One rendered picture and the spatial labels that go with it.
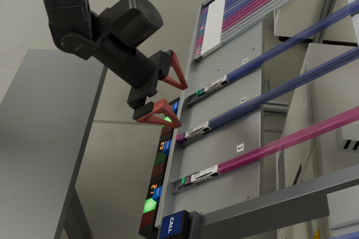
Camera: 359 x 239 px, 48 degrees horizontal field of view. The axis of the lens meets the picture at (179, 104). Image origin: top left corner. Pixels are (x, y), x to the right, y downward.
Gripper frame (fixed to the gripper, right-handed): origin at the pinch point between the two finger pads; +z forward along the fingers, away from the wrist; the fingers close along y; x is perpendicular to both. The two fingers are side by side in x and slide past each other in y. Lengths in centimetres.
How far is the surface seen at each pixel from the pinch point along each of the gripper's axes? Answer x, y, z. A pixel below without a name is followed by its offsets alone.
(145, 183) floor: 69, 30, 48
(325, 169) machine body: -10.0, 2.4, 36.0
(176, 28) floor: 71, 129, 47
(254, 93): -11.9, 1.8, 7.0
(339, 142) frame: -13.8, 8.9, 36.7
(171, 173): 5.7, -9.9, 5.8
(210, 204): -3.6, -18.3, 7.0
